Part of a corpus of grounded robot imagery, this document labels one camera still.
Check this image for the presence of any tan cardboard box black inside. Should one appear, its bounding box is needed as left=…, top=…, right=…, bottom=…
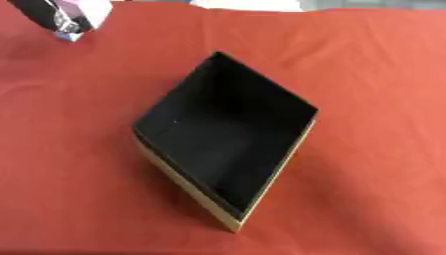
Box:
left=130, top=50, right=321, bottom=234

